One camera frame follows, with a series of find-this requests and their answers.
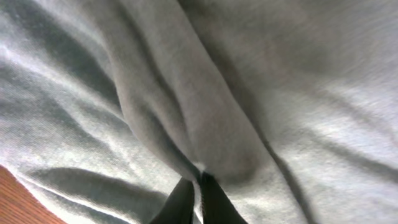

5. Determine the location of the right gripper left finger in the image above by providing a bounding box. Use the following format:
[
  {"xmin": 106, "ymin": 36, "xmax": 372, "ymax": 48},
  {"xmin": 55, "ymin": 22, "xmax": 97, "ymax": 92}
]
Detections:
[{"xmin": 150, "ymin": 178, "xmax": 195, "ymax": 224}]

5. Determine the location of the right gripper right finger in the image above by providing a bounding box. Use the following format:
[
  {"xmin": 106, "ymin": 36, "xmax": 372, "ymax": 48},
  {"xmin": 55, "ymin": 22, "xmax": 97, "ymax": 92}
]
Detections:
[{"xmin": 200, "ymin": 172, "xmax": 247, "ymax": 224}]

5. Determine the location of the light grey-green t-shirt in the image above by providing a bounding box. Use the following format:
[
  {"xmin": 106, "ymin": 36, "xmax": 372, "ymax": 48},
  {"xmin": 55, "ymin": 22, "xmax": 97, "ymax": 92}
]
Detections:
[{"xmin": 1, "ymin": 0, "xmax": 397, "ymax": 223}]

